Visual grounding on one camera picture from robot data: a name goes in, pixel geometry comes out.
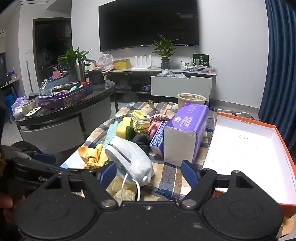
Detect black glass coffee table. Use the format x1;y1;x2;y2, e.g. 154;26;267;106
11;80;116;158

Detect grey television stand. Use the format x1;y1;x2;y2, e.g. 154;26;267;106
102;68;218;103

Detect yellow and green sponge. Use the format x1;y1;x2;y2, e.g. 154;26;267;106
115;117;135;141

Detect beige round bin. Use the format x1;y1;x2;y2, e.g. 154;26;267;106
177;93;206;110

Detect crumpled clear plastic bags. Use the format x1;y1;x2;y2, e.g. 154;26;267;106
157;69;187;78

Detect blue curtain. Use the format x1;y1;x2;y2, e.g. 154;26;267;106
257;0;296;127

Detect large leafy potted plant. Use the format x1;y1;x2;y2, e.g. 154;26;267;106
57;46;93;82

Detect green and black box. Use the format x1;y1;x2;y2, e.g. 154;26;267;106
193;53;210;68

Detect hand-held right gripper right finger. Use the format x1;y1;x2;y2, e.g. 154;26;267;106
180;160;275;209

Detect blue and white tissue packet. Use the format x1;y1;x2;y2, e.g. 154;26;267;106
149;120;171;155

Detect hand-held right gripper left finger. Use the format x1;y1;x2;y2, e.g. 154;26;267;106
27;161;119;209

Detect white drawer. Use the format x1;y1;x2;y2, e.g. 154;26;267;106
150;75;213;101

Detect pale yellow rubber gloves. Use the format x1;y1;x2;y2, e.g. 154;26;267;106
106;178;137;202

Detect pink plastic bag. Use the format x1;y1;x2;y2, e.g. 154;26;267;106
96;53;115;71

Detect potted plant in dark vase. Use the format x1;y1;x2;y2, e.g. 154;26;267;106
151;34;181;69

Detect white router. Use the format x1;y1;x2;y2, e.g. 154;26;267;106
131;55;155;70

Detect plaid blanket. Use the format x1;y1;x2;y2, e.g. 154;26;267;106
60;101;255;202

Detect yellow cardboard box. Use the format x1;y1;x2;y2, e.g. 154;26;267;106
114;59;131;70

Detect purple patterned tin box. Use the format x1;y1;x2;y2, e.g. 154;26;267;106
37;81;93;110

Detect navy blue sock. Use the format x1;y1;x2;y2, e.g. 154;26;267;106
132;134;153;154

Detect tape roll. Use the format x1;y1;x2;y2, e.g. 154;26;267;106
21;100;36;115

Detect yellow striped knit sock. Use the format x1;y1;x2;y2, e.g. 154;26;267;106
132;110;152;135

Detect white face mask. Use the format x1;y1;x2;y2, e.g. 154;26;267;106
104;136;155;186

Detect yellow satin ribbon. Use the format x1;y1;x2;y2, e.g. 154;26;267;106
78;143;109;170

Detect stainless steel bottle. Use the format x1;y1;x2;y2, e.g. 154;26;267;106
74;61;86;82

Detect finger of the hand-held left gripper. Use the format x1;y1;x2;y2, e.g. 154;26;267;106
32;151;57;164

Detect person's left hand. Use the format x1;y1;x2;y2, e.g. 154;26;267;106
0;193;14;224

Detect tray of small clutter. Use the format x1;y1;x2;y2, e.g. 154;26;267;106
180;61;212;74

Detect black and white phone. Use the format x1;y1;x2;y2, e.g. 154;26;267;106
24;106;42;117

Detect black tablet stand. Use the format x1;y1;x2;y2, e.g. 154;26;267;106
87;69;105;85

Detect pink knit cloth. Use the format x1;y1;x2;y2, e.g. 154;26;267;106
148;114;171;141

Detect wall-mounted black television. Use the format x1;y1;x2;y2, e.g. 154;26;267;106
98;0;200;52

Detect purple tissue pack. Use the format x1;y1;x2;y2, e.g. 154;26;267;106
163;103;209;168

